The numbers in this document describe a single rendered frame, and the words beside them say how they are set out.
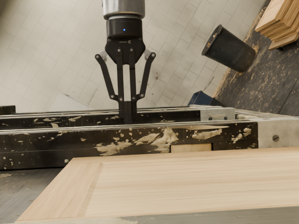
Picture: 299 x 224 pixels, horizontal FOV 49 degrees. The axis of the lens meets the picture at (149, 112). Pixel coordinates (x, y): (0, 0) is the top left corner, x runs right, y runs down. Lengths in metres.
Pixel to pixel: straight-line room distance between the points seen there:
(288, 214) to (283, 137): 0.43
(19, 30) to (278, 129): 5.59
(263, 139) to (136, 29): 0.33
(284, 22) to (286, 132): 2.98
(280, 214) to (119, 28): 0.50
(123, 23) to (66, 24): 5.25
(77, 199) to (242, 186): 0.20
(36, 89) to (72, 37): 1.06
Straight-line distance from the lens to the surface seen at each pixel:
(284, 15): 3.68
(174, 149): 0.64
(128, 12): 0.68
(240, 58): 4.90
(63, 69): 5.79
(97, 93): 5.69
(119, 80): 0.69
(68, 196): 0.40
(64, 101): 4.34
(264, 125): 0.68
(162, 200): 0.38
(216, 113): 1.20
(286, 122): 0.70
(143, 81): 0.69
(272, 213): 0.27
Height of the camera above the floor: 1.27
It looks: 4 degrees down
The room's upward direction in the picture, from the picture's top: 60 degrees counter-clockwise
